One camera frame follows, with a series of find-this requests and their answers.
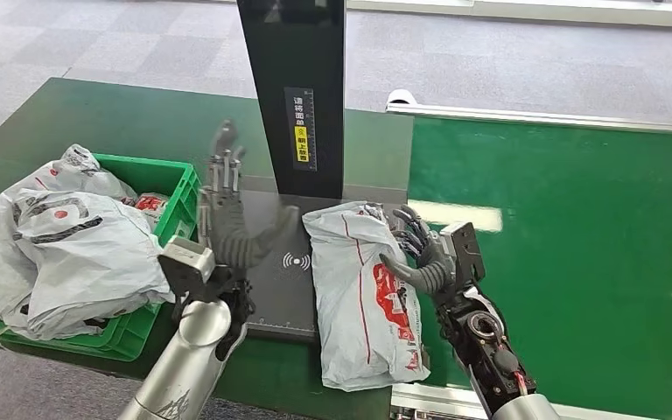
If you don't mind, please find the black scanner base plate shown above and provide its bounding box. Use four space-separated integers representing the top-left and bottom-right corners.
196 173 410 344

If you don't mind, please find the grey mailer bag red print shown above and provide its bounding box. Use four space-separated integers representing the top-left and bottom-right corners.
302 200 431 393

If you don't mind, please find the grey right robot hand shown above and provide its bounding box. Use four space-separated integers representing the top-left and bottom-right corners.
379 204 459 297

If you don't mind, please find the green conveyor belt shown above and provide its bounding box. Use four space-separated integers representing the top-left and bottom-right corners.
390 115 672 420

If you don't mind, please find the crumpled plain grey mailer bag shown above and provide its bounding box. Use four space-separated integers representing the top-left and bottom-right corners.
0 143 138 319

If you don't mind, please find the small white red-print package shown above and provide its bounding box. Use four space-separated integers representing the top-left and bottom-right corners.
120 192 170 233

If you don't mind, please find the long aluminium conveyor side rail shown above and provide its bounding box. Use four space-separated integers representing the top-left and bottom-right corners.
385 88 672 137

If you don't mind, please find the white floor barrier strip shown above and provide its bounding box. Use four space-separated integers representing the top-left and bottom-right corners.
344 0 672 29

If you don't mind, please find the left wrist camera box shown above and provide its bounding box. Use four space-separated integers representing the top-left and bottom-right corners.
157 235 234 304

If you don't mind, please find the short aluminium conveyor end frame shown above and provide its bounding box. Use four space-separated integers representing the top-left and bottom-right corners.
389 382 656 420

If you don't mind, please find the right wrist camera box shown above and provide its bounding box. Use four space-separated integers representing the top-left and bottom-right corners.
440 220 487 285

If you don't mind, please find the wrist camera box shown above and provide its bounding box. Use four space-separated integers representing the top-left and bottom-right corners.
157 235 234 304
440 220 487 285

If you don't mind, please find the green plastic crate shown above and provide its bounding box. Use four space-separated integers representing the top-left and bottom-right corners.
0 152 210 363

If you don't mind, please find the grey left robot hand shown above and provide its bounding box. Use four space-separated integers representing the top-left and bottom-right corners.
196 118 303 270

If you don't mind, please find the black scanner post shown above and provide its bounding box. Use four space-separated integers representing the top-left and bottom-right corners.
235 0 347 200

